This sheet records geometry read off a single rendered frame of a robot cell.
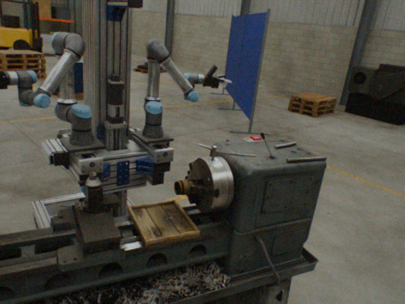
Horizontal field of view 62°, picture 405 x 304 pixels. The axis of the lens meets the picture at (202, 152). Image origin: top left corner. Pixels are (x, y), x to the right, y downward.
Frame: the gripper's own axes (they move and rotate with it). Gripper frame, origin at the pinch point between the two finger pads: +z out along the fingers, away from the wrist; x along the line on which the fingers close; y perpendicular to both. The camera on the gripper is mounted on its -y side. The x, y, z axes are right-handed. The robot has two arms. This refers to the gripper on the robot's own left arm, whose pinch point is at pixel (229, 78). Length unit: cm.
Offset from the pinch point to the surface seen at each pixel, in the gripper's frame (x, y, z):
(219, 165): 86, 24, -27
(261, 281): 112, 88, 3
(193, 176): 81, 34, -39
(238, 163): 85, 23, -16
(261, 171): 96, 21, -7
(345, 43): -756, 69, 634
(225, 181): 94, 30, -25
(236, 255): 104, 74, -13
